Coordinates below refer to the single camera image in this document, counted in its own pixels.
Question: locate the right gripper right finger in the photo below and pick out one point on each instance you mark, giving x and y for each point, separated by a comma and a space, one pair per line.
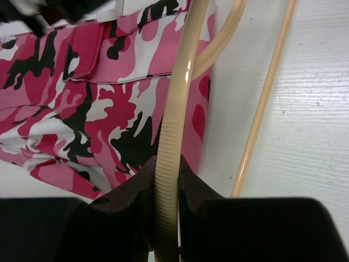
215, 228

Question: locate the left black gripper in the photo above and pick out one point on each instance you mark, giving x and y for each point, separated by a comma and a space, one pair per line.
38, 15

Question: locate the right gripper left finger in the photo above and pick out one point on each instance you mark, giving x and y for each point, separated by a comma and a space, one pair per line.
117, 226

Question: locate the pink camouflage trousers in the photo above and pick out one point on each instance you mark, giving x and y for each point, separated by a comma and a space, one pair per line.
82, 106

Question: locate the beige wooden hanger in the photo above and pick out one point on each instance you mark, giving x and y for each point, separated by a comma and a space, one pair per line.
188, 66

